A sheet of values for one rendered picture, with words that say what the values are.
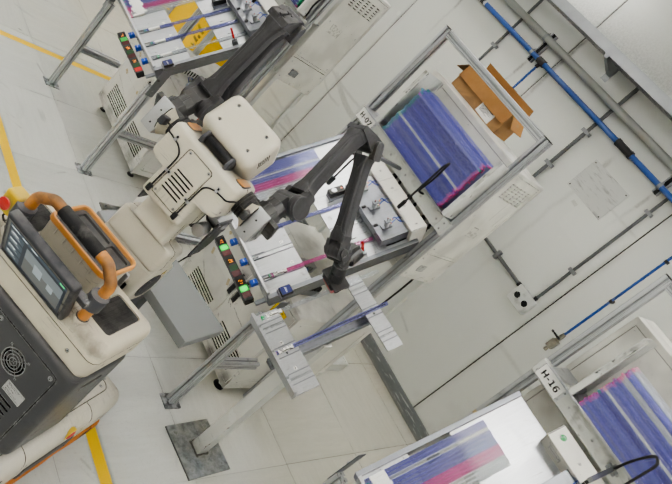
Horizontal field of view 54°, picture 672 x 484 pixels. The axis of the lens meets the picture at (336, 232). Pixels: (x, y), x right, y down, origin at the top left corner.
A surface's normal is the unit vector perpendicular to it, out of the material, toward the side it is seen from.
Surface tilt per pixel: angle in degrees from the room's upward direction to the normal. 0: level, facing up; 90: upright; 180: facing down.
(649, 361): 90
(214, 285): 90
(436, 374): 90
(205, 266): 90
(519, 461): 45
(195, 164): 82
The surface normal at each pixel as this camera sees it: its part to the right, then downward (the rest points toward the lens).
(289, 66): 0.45, 0.75
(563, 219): -0.57, -0.18
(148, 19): 0.06, -0.56
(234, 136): 0.23, -0.30
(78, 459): 0.69, -0.64
